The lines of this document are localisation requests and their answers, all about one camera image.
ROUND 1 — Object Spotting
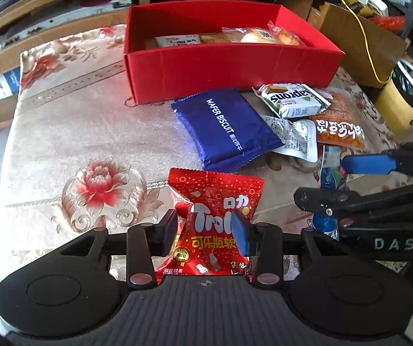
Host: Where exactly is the red candy packet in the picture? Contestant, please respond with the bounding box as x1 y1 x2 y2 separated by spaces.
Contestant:
154 168 267 282

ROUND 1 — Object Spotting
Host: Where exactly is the blue wafer biscuit packet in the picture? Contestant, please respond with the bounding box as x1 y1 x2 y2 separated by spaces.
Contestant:
170 86 287 174

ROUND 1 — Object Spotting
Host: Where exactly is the green white wafer packet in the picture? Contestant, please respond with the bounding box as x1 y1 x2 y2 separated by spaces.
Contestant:
251 82 333 120

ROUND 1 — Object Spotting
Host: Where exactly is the yellow bin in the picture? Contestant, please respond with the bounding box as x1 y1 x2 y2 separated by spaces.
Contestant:
374 58 413 136

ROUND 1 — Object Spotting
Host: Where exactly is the blue clear snack packet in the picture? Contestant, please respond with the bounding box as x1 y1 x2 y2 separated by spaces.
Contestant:
312 144 352 241

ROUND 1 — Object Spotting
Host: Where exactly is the pink clear bread packet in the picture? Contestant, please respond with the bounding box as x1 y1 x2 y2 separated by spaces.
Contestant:
223 26 283 45

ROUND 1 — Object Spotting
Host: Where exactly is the red cardboard box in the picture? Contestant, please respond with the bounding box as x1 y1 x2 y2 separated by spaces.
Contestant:
122 2 346 106

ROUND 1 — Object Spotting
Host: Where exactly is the clear white-label snack packet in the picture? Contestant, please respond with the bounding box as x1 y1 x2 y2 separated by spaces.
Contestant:
260 114 319 163

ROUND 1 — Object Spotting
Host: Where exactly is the silver media player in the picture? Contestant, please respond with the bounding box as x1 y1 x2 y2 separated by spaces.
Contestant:
3 0 136 43

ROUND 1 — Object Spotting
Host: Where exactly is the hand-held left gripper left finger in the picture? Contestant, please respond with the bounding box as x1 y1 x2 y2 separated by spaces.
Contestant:
57 209 179 290

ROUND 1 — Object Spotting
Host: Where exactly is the wooden television stand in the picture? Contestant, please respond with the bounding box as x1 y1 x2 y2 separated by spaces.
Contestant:
0 0 322 135

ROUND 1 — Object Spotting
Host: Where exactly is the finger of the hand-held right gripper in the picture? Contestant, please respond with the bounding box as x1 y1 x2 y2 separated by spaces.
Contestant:
293 179 413 229
340 142 413 188

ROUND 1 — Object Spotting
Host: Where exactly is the long silver snack packet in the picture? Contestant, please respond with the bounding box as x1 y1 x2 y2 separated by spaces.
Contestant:
155 34 203 48

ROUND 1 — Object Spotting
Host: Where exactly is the gold cracker packet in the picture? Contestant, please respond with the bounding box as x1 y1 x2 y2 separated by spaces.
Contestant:
199 32 245 44

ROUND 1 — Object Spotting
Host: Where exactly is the yellow cable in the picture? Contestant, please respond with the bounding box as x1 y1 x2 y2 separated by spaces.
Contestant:
318 0 391 84

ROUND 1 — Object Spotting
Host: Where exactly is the floral tablecloth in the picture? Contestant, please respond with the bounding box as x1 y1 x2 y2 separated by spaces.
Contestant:
0 23 409 286

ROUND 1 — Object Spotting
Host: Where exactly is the brown cardboard box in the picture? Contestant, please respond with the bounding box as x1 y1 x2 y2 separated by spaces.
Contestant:
316 2 411 89

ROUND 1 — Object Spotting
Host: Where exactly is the clear orange snack packet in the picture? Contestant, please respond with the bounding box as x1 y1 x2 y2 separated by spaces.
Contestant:
307 90 367 149

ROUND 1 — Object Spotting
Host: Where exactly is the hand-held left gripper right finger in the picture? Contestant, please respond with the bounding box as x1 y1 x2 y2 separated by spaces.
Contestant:
231 210 341 290

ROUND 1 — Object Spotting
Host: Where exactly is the white power strip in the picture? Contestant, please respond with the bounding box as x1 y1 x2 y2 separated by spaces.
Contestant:
347 0 389 17

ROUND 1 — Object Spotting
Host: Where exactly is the red plastic bag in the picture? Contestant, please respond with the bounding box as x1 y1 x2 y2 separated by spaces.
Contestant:
370 14 407 30

